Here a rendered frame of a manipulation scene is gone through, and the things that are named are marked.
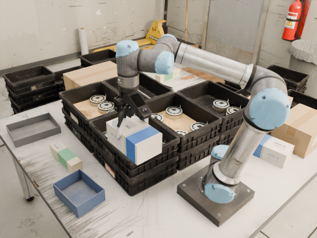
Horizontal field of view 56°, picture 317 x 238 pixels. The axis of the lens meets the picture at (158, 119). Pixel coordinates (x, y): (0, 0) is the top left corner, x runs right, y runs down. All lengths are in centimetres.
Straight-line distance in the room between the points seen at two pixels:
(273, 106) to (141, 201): 78
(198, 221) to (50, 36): 394
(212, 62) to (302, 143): 94
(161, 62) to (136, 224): 73
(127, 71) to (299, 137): 114
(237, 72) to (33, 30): 393
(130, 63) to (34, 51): 386
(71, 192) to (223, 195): 72
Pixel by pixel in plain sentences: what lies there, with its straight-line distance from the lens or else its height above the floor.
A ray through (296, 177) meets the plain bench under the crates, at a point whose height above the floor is 70.
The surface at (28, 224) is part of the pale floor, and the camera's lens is 241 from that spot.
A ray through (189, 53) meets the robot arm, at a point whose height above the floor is 141.
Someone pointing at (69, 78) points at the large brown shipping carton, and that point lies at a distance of 217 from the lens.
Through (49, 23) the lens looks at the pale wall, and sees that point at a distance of 479.
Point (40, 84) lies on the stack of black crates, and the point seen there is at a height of 52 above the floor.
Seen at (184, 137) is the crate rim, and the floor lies 93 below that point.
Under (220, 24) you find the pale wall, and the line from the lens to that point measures 502.
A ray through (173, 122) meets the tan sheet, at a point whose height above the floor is 83.
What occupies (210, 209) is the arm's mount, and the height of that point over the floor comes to 74.
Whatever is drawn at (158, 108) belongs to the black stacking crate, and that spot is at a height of 86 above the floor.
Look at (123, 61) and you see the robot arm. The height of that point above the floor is 141.
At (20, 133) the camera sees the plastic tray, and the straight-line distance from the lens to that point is 202.
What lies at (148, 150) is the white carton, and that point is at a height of 109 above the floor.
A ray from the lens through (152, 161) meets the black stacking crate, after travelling 140.
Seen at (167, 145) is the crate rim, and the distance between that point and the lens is 140.
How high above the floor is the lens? 177
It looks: 32 degrees down
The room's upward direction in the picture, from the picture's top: 1 degrees clockwise
